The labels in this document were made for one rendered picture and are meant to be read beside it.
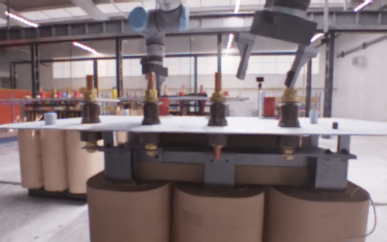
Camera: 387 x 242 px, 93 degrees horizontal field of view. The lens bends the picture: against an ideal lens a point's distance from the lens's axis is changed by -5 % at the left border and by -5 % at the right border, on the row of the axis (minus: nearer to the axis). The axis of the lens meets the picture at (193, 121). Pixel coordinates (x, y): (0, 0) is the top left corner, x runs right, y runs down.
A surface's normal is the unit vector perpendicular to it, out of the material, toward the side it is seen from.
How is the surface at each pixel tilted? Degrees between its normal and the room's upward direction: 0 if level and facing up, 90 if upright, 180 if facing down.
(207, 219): 90
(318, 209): 90
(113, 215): 90
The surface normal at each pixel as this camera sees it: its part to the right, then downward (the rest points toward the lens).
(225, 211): -0.11, 0.07
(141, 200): 0.22, 0.07
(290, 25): 0.09, 0.47
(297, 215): -0.61, 0.06
